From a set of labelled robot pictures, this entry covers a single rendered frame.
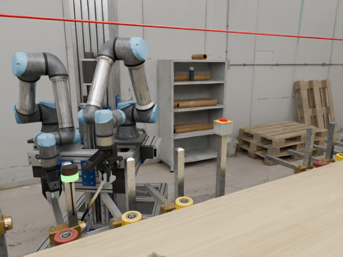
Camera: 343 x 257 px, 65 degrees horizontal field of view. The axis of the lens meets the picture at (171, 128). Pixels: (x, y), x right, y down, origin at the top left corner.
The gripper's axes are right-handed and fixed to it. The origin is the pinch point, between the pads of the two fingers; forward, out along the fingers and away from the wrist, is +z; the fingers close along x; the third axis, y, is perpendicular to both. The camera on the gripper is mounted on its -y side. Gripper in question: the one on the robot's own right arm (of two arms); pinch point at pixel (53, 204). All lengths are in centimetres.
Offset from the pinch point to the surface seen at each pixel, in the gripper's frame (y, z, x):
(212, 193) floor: 97, 84, -179
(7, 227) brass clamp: -33.3, -13.2, 17.7
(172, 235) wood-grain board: -60, -9, -34
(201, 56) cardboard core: 184, -74, -218
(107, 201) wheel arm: -10.4, -0.2, -24.0
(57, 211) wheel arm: -14.8, -4.1, -0.3
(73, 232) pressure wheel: -41.8, -9.3, -2.7
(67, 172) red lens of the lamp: -37.4, -31.3, -2.9
